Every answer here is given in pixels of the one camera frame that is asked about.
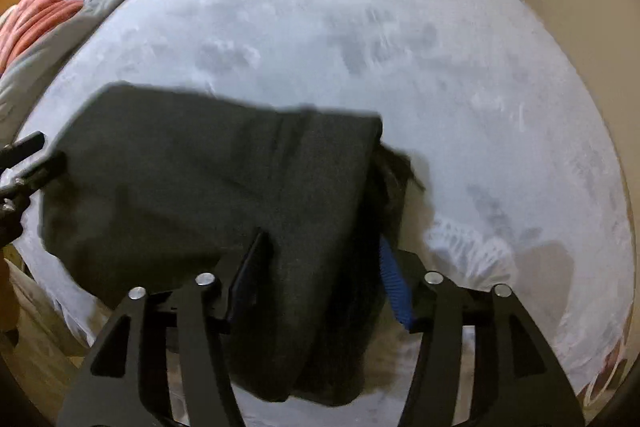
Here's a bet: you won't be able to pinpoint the pink striped blanket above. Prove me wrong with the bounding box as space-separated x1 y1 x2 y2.
0 0 87 74

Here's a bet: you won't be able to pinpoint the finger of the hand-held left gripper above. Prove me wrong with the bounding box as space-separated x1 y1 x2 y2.
0 131 47 170
0 150 69 208

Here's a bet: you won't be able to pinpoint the beige bed base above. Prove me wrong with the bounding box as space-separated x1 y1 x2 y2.
7 252 93 360

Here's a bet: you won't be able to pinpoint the butterfly print grey bedsheet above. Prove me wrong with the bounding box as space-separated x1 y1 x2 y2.
10 0 637 410

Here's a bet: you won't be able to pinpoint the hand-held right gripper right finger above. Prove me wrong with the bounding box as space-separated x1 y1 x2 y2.
379 238 586 427

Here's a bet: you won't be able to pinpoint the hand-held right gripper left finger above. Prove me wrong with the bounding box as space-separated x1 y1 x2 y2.
57 232 274 427

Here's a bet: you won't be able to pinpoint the dark grey pants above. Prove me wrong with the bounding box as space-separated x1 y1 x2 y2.
39 82 427 409

